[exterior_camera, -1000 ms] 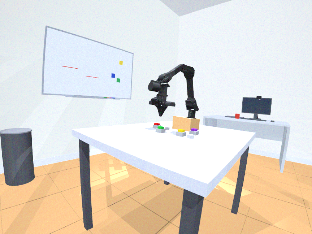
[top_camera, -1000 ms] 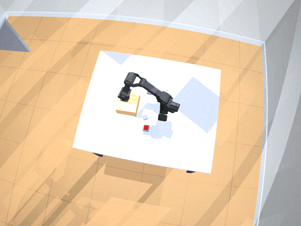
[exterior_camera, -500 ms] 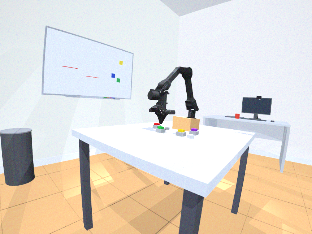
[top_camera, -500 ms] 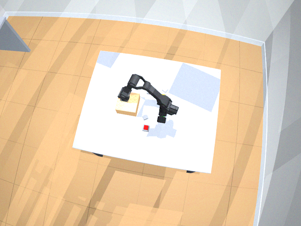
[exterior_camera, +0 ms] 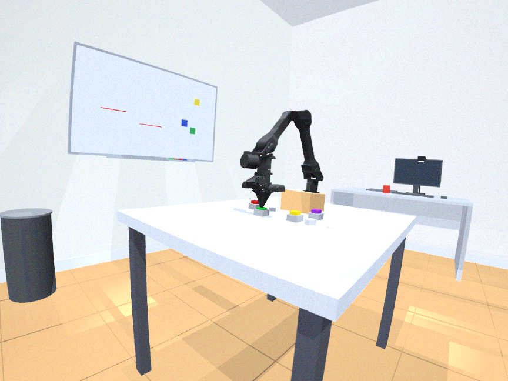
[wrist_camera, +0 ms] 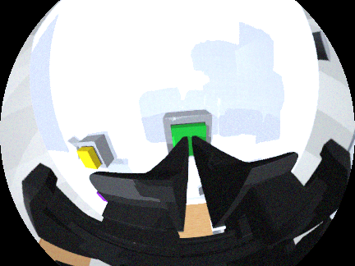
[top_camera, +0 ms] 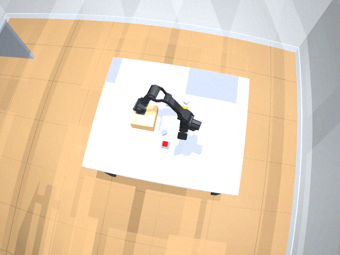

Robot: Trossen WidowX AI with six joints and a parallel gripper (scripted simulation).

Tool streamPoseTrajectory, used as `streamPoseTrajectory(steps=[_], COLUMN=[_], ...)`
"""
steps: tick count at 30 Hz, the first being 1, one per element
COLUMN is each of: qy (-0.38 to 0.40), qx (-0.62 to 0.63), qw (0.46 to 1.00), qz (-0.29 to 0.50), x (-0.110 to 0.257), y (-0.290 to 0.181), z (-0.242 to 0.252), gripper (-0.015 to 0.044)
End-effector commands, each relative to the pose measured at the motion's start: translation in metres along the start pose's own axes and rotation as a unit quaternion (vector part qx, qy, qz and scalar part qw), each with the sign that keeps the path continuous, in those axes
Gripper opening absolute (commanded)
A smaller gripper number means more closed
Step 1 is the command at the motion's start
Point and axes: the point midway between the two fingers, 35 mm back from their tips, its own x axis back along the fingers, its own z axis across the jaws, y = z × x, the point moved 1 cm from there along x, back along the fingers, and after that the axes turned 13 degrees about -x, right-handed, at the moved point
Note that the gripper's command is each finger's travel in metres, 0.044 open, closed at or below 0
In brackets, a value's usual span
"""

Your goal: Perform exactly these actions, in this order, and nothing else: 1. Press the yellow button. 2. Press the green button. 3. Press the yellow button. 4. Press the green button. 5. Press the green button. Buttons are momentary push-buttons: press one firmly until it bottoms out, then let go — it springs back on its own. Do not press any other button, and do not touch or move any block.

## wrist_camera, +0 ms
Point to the green button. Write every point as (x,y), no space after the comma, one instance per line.
(187,123)

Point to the yellow button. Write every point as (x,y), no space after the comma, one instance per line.
(95,152)

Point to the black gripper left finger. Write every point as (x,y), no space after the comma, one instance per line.
(162,187)

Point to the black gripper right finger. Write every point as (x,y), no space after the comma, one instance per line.
(226,179)

